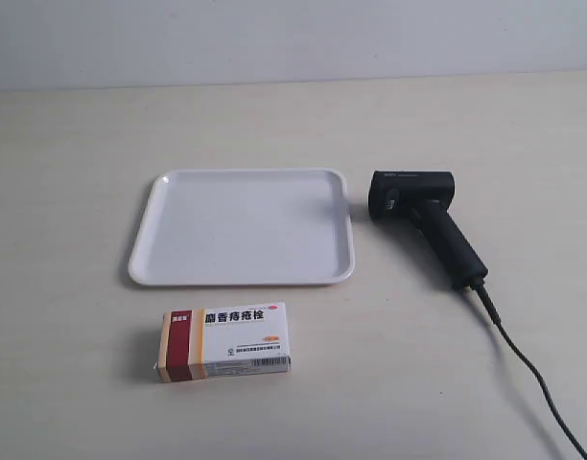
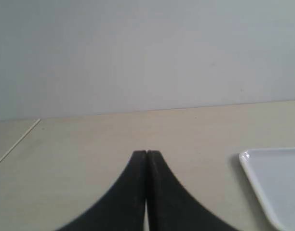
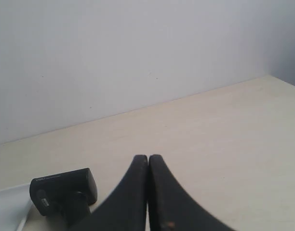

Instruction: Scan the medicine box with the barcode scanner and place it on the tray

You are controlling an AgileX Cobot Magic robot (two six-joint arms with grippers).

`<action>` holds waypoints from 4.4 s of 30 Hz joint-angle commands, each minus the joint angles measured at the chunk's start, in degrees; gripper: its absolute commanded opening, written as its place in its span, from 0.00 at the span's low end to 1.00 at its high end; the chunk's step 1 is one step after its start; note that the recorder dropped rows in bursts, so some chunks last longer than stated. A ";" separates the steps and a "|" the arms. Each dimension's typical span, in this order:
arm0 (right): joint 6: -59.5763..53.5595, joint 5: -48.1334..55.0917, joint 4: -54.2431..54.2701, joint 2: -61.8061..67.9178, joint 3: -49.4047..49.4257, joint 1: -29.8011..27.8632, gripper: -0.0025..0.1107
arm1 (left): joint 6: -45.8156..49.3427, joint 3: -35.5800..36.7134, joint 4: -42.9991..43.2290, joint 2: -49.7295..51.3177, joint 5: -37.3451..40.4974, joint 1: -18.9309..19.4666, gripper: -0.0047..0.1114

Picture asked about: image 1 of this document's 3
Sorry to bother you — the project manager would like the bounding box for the white red medicine box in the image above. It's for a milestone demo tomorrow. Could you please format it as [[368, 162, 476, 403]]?
[[154, 302, 292, 383]]

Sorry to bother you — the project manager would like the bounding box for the black handheld barcode scanner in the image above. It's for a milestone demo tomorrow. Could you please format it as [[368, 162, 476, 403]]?
[[368, 171, 488, 289]]

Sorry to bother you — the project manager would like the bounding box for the white plastic tray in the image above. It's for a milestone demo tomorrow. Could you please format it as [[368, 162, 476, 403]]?
[[128, 168, 355, 288]]

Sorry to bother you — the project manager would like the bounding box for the black scanner cable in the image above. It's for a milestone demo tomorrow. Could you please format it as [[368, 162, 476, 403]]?
[[471, 281, 587, 460]]

